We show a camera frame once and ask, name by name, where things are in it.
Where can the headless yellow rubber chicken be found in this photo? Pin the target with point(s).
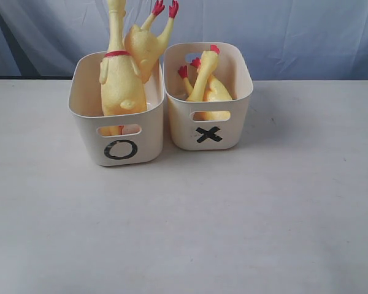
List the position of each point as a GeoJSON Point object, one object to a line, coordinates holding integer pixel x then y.
{"type": "Point", "coordinates": [214, 91]}

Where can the whole yellow rubber chicken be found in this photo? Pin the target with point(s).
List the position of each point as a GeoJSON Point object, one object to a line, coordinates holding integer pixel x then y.
{"type": "Point", "coordinates": [122, 90]}

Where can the severed rubber chicken head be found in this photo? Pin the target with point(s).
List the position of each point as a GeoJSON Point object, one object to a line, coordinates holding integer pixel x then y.
{"type": "Point", "coordinates": [205, 66]}

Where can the large yellow rubber chicken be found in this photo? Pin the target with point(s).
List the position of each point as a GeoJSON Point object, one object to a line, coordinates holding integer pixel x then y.
{"type": "Point", "coordinates": [144, 46]}

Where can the cream bin marked X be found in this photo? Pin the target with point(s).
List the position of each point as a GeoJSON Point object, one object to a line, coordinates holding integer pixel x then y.
{"type": "Point", "coordinates": [232, 71]}

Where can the cream bin marked O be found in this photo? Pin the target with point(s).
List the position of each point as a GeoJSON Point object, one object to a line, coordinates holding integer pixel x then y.
{"type": "Point", "coordinates": [116, 140]}

